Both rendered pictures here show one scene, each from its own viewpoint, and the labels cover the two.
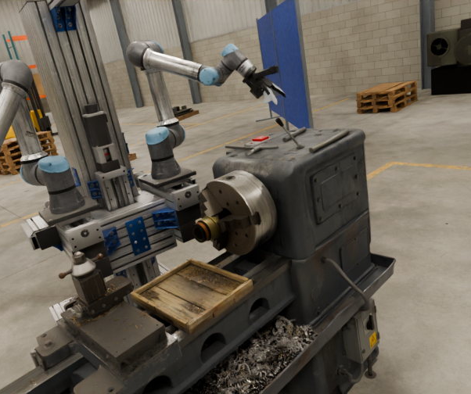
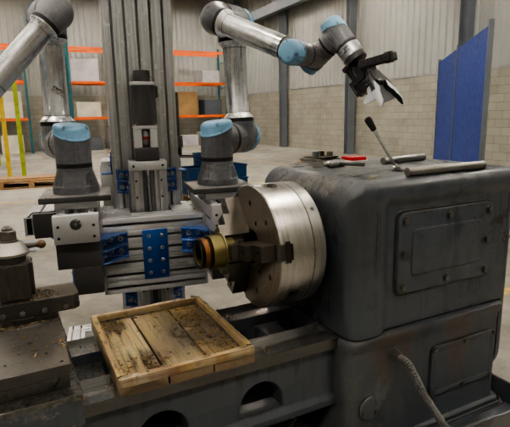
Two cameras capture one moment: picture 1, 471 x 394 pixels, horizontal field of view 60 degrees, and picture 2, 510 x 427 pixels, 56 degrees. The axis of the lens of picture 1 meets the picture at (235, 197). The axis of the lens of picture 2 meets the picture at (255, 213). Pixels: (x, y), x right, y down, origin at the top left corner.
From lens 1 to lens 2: 0.49 m
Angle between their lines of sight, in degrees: 16
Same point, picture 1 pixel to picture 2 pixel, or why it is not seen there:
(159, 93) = (234, 74)
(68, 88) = (119, 47)
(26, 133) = (52, 88)
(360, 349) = not seen: outside the picture
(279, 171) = (344, 191)
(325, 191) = (419, 244)
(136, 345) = (11, 379)
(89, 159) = (126, 141)
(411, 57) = not seen: outside the picture
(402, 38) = not seen: outside the picture
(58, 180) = (68, 152)
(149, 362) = (19, 413)
